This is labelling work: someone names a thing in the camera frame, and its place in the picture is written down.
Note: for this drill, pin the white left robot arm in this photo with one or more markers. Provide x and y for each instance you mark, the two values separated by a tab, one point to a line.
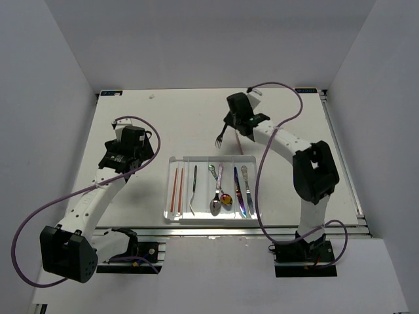
70	249

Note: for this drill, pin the white divided cutlery tray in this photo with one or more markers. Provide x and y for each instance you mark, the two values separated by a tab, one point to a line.
205	189

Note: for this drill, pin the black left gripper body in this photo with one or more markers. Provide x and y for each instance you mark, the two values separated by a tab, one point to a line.
145	152

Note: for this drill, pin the rainbow iridescent knife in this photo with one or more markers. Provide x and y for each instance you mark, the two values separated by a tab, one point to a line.
239	193

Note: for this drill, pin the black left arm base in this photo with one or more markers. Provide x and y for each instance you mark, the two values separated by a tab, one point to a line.
123	251

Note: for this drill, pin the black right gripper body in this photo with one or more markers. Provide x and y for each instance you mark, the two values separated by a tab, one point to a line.
230	121

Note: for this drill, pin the orange chopstick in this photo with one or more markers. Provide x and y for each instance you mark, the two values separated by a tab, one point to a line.
174	192
180	198

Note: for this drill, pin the green handled fork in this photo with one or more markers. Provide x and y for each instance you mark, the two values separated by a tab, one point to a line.
219	138

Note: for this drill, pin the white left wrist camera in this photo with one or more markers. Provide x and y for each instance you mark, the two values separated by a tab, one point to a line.
119	125

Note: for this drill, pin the blue label sticker left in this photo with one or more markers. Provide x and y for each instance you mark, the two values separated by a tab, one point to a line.
105	93

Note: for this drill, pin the blue label sticker right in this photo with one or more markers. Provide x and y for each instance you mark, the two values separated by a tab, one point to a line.
306	90

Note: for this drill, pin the pink handled fork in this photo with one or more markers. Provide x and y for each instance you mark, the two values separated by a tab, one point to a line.
240	148

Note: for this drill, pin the blue label sticker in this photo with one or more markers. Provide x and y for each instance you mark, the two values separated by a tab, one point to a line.
105	93
306	90

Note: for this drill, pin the rainbow iridescent spoon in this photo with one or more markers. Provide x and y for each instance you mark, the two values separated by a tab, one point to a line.
226	199

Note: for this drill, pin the pink handled spoon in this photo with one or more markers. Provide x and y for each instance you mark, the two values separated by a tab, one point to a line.
219	179

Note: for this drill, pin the black handled spoon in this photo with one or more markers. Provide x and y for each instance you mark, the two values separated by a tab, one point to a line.
215	186

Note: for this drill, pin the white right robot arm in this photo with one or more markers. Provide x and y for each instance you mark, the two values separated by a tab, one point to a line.
315	173

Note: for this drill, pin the ornate silver knife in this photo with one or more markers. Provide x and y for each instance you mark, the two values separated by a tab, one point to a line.
248	191

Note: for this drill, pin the black handled fork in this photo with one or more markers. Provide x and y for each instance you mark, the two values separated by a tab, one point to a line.
193	189

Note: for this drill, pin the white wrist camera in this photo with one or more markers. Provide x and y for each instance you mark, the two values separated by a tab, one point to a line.
119	125
254	96

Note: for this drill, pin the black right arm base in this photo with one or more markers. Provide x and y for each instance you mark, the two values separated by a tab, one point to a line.
299	260

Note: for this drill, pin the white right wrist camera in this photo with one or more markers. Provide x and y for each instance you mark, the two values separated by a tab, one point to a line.
254	96

